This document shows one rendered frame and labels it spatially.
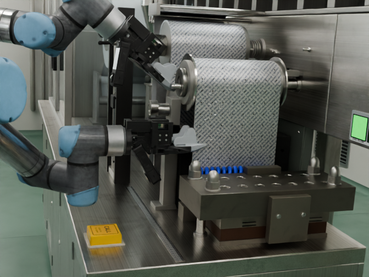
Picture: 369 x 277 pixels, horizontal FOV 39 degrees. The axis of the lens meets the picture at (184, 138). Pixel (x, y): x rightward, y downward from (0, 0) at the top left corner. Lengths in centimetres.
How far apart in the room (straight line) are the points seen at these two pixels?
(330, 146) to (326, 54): 39
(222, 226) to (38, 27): 59
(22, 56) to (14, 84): 582
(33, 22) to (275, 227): 70
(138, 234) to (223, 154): 31
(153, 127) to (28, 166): 31
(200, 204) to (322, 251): 31
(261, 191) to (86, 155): 41
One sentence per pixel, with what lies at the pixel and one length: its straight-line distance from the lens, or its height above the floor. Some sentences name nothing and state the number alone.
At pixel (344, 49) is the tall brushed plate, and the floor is 136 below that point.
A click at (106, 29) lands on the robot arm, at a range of 127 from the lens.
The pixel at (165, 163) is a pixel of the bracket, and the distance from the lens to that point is 139.
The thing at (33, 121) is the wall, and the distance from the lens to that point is 688.
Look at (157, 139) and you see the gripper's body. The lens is 125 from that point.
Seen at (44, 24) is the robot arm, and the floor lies 138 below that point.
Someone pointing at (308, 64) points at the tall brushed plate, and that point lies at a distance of 144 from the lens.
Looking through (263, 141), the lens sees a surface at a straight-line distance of 139.
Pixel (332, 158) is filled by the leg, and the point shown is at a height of 102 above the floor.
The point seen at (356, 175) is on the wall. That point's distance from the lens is 522.
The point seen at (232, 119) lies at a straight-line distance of 134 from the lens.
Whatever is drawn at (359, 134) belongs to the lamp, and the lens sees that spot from 124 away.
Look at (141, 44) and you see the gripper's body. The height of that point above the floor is 134.
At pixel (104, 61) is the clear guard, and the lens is 228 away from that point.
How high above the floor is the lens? 138
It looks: 12 degrees down
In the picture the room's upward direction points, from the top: 3 degrees clockwise
